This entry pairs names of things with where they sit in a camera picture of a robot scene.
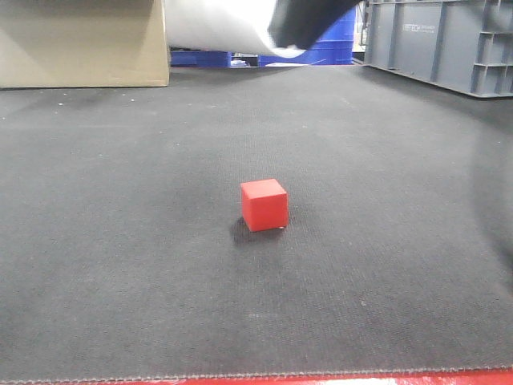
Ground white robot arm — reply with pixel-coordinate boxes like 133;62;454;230
164;0;357;59

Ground red table edge tape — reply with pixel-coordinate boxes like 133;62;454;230
1;367;512;384

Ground blue plastic crate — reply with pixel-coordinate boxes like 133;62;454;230
169;7;355;68

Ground cardboard box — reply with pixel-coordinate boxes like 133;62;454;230
1;1;169;88

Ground grey plastic crate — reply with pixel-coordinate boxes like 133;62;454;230
365;1;512;99

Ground red magnetic cube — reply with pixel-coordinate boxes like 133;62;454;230
240;179;289;232

